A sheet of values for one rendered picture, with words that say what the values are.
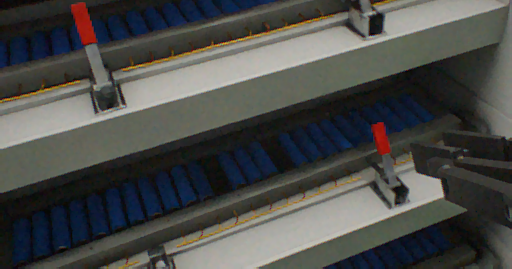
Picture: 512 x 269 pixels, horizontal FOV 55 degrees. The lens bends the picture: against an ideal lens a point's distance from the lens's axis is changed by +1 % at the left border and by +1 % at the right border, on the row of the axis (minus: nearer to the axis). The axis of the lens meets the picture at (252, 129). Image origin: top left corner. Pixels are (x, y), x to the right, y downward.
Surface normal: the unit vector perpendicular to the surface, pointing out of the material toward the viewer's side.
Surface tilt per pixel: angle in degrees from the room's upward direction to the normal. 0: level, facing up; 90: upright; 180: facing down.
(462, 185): 91
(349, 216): 23
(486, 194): 91
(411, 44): 112
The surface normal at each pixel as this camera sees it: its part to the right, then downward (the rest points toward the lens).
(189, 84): -0.08, -0.78
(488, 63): -0.93, 0.29
